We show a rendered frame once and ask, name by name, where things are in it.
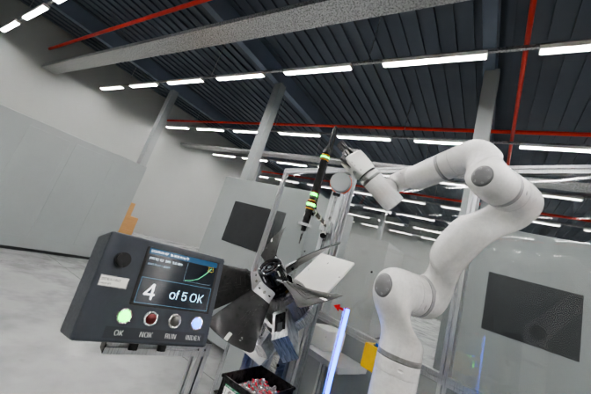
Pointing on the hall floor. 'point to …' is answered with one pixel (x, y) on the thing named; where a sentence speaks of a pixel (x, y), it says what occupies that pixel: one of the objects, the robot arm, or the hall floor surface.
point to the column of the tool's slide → (331, 219)
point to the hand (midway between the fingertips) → (342, 146)
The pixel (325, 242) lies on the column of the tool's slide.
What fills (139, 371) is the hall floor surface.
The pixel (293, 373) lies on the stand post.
